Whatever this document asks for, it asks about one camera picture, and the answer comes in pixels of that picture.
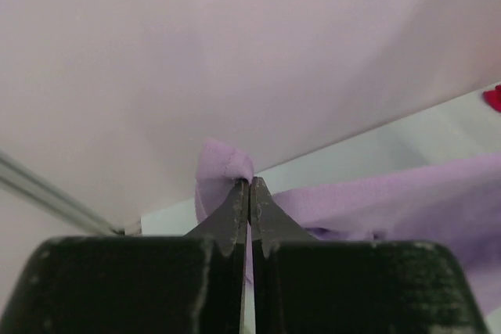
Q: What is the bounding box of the purple t shirt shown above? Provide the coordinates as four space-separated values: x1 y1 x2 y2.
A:
195 140 500 318

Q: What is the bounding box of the folded red t shirt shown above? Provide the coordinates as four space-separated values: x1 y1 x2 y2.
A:
482 84 501 113

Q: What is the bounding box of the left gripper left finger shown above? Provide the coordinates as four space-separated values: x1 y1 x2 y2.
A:
1 181 249 333

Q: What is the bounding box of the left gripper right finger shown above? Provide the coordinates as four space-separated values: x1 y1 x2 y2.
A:
250 178 488 333

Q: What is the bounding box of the left corner aluminium post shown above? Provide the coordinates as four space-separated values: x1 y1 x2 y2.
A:
1 153 142 236

